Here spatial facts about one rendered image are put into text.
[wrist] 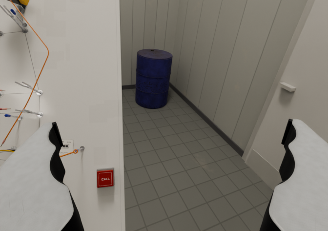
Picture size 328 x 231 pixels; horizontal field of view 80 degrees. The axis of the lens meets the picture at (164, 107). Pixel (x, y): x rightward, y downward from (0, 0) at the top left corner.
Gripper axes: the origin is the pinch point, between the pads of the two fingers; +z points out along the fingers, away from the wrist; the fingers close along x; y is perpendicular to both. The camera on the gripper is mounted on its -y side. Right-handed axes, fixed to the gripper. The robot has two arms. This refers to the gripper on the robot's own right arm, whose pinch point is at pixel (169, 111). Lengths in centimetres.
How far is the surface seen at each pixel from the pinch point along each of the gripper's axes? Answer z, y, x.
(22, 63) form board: 51, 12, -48
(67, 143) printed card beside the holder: 38, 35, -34
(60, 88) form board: 49, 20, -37
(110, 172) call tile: 33, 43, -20
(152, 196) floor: 105, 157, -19
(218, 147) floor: 183, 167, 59
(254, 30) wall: 209, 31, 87
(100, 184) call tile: 30, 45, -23
